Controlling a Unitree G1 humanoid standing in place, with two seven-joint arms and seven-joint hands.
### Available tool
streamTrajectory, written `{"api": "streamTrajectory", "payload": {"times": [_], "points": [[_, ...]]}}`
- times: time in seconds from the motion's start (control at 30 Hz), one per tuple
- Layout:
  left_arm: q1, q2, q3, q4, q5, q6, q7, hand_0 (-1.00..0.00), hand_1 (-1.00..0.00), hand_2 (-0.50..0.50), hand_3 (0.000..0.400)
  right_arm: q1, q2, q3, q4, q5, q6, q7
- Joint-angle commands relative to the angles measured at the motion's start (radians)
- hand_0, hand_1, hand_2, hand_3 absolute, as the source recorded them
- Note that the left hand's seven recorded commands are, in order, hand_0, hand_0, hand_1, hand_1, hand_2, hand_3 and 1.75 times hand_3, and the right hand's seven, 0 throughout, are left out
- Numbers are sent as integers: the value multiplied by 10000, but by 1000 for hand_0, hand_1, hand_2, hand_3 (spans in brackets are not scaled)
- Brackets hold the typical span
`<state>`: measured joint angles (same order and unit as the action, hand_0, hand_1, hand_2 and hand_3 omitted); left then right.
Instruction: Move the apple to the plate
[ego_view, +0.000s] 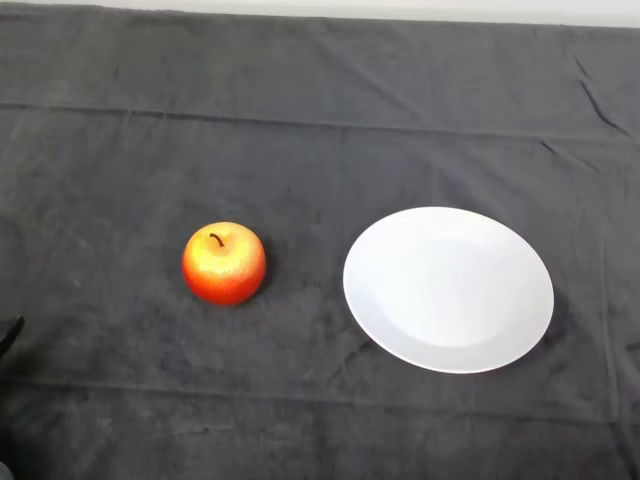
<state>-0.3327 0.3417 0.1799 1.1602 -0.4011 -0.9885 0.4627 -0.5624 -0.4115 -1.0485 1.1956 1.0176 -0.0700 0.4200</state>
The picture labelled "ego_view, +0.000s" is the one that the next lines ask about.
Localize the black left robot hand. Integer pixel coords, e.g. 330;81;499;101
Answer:
0;314;26;359

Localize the red yellow apple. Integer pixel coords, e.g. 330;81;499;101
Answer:
181;221;268;307

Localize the white round plate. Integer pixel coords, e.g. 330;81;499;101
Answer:
342;206;555;375

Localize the black table cloth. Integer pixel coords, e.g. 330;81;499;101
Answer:
0;4;640;480

